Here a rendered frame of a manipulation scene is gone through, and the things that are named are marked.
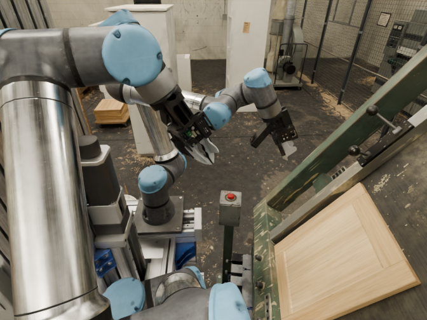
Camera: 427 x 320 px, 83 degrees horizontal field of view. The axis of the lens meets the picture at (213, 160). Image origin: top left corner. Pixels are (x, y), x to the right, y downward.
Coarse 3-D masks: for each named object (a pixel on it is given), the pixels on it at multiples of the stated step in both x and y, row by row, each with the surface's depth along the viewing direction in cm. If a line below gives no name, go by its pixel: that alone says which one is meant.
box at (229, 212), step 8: (224, 192) 140; (232, 192) 140; (240, 192) 140; (224, 200) 135; (232, 200) 135; (240, 200) 136; (224, 208) 134; (232, 208) 133; (240, 208) 133; (224, 216) 137; (232, 216) 136; (224, 224) 141; (232, 224) 140
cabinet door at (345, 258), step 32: (352, 192) 89; (320, 224) 96; (352, 224) 83; (384, 224) 73; (288, 256) 103; (320, 256) 88; (352, 256) 77; (384, 256) 68; (288, 288) 94; (320, 288) 81; (352, 288) 72; (384, 288) 64
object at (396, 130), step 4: (368, 108) 83; (372, 108) 82; (376, 108) 82; (368, 112) 83; (372, 112) 82; (376, 112) 82; (380, 116) 82; (384, 120) 82; (388, 124) 82; (392, 124) 81; (392, 128) 82; (396, 128) 81; (400, 128) 80; (396, 132) 81
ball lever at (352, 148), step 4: (348, 148) 82; (352, 148) 80; (356, 148) 80; (348, 152) 82; (352, 152) 80; (356, 152) 80; (360, 152) 83; (368, 152) 87; (364, 156) 87; (368, 156) 87
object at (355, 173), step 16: (416, 128) 78; (400, 144) 81; (384, 160) 85; (352, 176) 91; (320, 192) 102; (336, 192) 96; (304, 208) 106; (320, 208) 101; (288, 224) 110; (272, 240) 116
